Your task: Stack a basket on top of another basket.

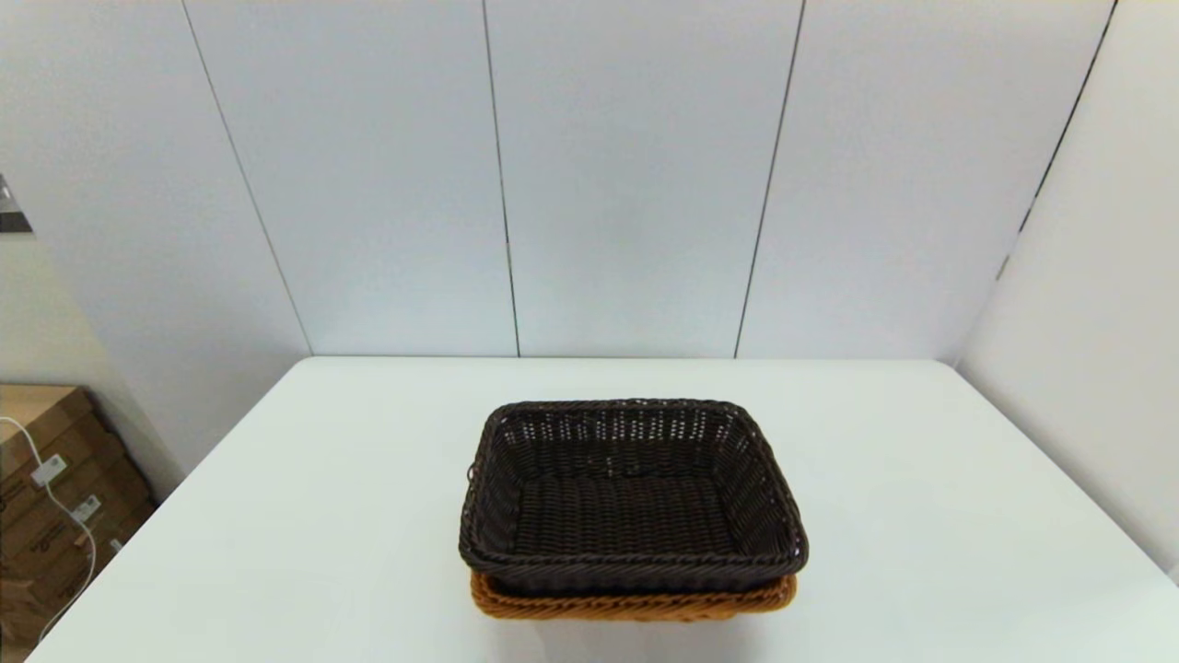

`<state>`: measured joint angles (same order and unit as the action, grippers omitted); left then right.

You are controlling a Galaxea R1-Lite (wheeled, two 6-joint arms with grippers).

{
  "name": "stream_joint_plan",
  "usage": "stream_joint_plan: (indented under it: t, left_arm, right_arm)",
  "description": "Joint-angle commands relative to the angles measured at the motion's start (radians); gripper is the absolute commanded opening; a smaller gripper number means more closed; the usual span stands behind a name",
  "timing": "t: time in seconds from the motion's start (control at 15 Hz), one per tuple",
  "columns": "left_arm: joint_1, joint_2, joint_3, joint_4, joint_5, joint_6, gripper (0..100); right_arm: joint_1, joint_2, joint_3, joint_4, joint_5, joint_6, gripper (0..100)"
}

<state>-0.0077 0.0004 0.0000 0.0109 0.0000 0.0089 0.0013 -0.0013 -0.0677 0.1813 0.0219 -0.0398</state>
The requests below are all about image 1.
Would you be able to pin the dark brown wicker basket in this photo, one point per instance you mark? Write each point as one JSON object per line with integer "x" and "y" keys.
{"x": 626, "y": 516}

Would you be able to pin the orange wicker basket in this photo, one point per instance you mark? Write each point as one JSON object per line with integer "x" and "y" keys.
{"x": 636, "y": 606}

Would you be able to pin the brown cardboard box stack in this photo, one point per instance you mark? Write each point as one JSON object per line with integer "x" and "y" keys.
{"x": 37, "y": 552}

